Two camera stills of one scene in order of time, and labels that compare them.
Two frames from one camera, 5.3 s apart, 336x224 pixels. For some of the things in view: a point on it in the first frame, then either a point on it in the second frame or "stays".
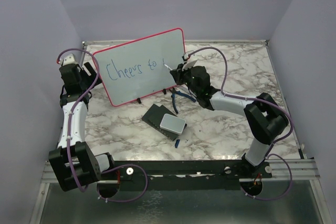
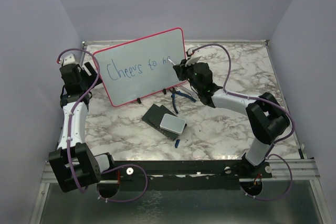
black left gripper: [87, 65] stays
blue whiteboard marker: [170, 68] → [171, 62]
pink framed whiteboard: [134, 70] stays
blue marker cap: [177, 143] stays
